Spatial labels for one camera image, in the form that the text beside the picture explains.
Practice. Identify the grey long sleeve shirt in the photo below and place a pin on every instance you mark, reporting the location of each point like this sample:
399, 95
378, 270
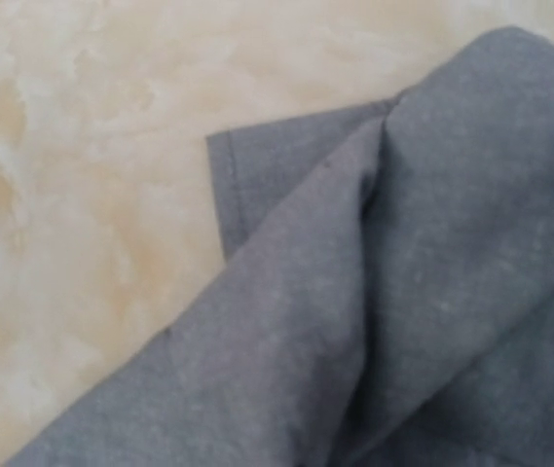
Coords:
387, 298

